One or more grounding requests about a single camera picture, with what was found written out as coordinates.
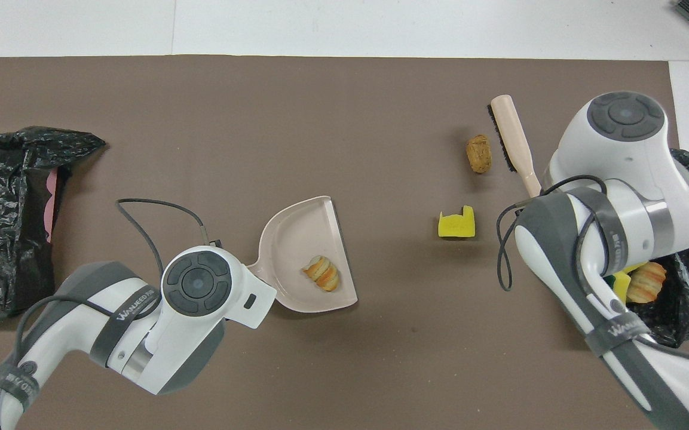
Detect beige plastic dustpan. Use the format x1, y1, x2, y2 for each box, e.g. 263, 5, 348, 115
247, 195, 359, 314

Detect small toy croissant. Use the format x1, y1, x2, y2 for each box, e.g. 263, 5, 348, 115
302, 254, 341, 293

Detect notched yellow sponge piece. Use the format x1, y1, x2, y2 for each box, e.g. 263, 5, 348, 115
437, 205, 477, 239

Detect beige brush black bristles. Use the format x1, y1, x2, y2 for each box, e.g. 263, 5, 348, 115
487, 94, 543, 198

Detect green and yellow sponge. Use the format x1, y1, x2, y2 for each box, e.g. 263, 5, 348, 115
606, 270, 633, 302

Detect striped toy croissant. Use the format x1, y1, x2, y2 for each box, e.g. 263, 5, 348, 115
626, 262, 667, 304

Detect brown table mat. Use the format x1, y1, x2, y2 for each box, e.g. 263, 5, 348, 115
0, 56, 689, 430

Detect brown toy bread roll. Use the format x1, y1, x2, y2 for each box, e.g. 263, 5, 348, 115
466, 134, 493, 174

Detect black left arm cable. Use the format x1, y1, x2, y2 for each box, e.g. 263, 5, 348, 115
14, 198, 225, 362

